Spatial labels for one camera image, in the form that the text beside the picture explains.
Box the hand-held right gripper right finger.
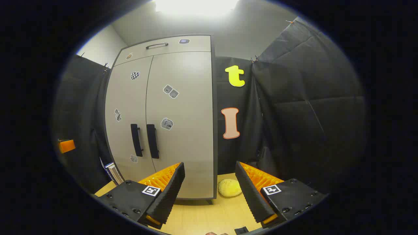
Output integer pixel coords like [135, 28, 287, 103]
[235, 161, 328, 229]

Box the yellow round bun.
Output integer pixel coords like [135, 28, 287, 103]
[218, 179, 243, 197]

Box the grey double-door shoe cabinet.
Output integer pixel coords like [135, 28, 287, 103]
[104, 34, 218, 200]

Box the black backdrop cloth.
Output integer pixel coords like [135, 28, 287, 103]
[52, 18, 366, 196]

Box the grey cabinet drawer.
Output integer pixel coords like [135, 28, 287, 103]
[114, 35, 212, 67]

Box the blue spine book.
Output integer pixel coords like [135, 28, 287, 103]
[104, 162, 124, 186]

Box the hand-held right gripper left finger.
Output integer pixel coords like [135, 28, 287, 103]
[97, 162, 186, 230]

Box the grey cabinet door checkered sticker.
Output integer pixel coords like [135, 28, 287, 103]
[105, 56, 156, 183]

